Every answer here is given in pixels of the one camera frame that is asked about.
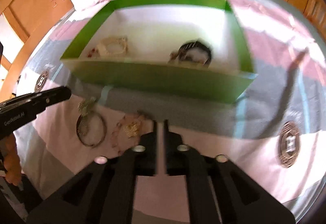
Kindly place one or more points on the wooden footboard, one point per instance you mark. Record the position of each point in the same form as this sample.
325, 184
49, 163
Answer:
315, 12

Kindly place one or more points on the metal bangle with charm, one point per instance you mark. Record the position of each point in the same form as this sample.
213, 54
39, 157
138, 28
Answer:
91, 127

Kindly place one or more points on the gold chain jewelry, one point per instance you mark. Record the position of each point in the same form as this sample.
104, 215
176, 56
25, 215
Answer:
132, 130

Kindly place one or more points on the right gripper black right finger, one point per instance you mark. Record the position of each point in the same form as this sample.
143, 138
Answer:
218, 191

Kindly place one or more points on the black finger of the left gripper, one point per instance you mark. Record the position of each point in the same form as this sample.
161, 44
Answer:
39, 101

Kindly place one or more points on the wooden headboard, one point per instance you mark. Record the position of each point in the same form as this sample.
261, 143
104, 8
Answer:
31, 20

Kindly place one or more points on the green cardboard box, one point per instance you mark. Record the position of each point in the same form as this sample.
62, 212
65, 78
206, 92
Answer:
155, 30

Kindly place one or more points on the black wrist watch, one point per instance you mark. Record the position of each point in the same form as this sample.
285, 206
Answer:
195, 52

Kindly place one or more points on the left hand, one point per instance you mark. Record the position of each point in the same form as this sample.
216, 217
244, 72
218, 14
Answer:
12, 161

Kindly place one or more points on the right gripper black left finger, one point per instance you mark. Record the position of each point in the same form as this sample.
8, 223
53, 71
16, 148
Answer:
101, 193

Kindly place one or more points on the plaid bed sheet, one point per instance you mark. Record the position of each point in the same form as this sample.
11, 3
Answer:
275, 131

